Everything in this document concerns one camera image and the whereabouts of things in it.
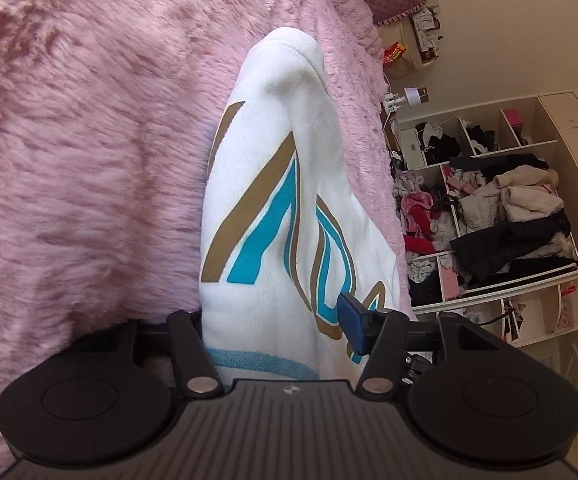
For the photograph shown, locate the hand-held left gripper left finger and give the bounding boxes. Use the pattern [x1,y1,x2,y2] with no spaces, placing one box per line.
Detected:
[75,310,221,396]

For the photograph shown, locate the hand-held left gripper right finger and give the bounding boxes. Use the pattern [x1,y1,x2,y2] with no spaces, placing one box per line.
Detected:
[336,292,510,396]

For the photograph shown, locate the white sweatshirt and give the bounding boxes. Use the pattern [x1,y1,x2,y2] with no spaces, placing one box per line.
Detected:
[198,26,404,382]

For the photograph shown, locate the pile of pink red clothes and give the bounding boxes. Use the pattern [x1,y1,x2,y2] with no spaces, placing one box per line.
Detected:
[394,167,452,257]

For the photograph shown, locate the black jacket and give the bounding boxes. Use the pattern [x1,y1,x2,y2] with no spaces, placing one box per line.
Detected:
[450,212,578,283]

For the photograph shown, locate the beige coat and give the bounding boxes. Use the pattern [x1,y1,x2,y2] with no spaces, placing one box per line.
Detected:
[460,165,566,233]

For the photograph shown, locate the pink fluffy blanket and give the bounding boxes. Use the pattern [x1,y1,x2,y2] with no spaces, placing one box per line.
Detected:
[0,0,415,466]

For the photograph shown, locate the white table lamp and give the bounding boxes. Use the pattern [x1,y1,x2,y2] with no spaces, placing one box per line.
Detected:
[402,86,431,110]

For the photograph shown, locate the pink box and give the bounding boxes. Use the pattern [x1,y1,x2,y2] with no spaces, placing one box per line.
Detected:
[500,108,526,147]

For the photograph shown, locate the red snack bag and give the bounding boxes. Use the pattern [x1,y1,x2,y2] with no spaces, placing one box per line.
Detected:
[382,42,408,69]

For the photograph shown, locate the white open wardrobe shelf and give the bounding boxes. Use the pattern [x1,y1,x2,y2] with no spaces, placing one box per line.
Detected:
[393,91,578,361]

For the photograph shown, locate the cream nightstand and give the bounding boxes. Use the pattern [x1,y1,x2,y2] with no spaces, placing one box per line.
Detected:
[408,0,446,72]

